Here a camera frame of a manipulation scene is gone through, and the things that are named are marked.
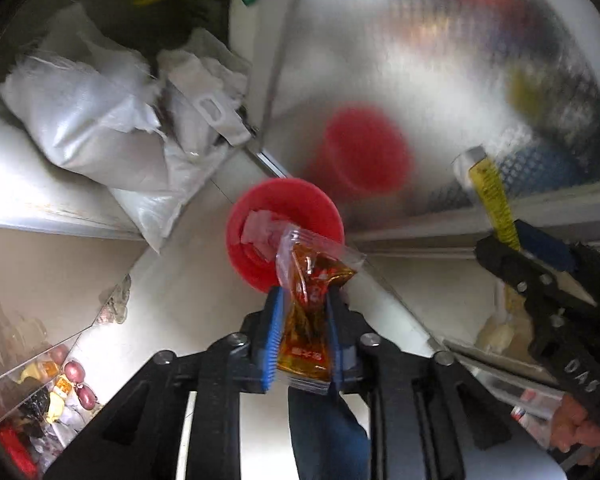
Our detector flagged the small clear plastic bag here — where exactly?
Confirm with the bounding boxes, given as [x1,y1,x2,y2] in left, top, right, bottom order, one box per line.
[97,275,132,326]

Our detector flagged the white plastic bag with handle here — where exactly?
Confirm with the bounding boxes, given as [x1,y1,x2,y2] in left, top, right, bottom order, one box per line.
[157,27,258,148]

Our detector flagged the large white plastic sack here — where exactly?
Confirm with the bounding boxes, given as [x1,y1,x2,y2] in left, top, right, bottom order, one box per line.
[0,2,231,256]

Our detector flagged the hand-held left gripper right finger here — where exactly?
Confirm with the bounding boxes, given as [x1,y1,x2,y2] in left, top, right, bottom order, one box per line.
[327,285,566,480]

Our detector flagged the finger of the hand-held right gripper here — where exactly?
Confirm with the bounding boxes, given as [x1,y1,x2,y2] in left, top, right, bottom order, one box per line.
[514,219,577,272]
[475,235,563,311]

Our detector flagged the person's blue jeans leg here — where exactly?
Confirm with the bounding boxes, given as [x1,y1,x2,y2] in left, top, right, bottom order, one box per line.
[287,390,371,480]

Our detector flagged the textured metal cabinet door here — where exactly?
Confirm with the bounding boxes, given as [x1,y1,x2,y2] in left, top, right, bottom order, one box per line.
[250,0,600,256]

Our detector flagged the red sauce packet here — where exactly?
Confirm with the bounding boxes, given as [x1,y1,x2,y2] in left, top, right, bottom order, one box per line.
[275,225,367,396]

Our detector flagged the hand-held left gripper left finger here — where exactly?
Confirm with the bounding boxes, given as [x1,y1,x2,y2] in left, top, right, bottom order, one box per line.
[45,285,288,480]

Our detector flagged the person's right hand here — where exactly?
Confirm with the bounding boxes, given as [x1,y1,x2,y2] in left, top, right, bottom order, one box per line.
[550,395,600,466]

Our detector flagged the red plastic bin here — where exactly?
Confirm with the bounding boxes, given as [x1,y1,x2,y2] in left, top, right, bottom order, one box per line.
[226,177,345,295]

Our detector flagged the yellow tube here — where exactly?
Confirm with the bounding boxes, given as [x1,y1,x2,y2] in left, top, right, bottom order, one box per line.
[452,146,523,252]

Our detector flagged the pale yellow plastic bag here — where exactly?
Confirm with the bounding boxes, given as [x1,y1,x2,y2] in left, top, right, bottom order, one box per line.
[475,290,536,356]

